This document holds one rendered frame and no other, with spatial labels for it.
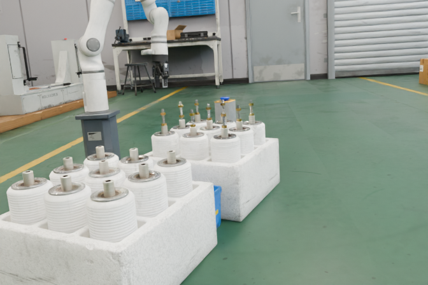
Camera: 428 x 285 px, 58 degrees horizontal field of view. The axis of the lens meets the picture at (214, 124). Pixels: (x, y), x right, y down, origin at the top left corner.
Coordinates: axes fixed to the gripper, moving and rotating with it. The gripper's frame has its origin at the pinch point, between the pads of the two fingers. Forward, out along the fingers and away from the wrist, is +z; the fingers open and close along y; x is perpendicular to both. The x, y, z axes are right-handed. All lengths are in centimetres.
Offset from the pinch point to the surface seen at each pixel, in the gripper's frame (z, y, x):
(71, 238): 27, -89, 56
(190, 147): 19, -53, 12
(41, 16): -113, 574, -16
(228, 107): 9.7, -26.3, -19.6
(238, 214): 39, -69, 4
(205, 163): 23, -61, 11
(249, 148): 21, -58, -8
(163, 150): 21, -44, 18
